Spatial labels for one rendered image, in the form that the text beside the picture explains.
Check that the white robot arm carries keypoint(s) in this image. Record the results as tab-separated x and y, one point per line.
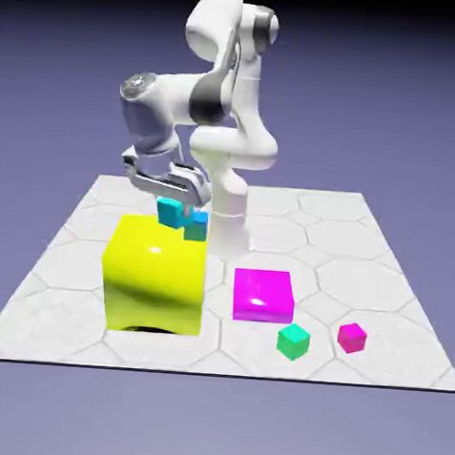
235	109

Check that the small cyan cube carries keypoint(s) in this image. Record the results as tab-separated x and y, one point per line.
170	213

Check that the small teal cube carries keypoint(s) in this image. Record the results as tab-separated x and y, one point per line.
196	230

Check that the large yellow box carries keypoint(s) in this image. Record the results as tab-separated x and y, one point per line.
153	279

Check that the small green cube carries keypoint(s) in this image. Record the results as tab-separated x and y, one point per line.
293	341

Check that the small magenta cube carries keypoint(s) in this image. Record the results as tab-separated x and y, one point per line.
352	337

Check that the large magenta box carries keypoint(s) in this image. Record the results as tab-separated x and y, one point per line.
263	295

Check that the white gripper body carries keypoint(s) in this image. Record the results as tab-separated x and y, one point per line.
165	185

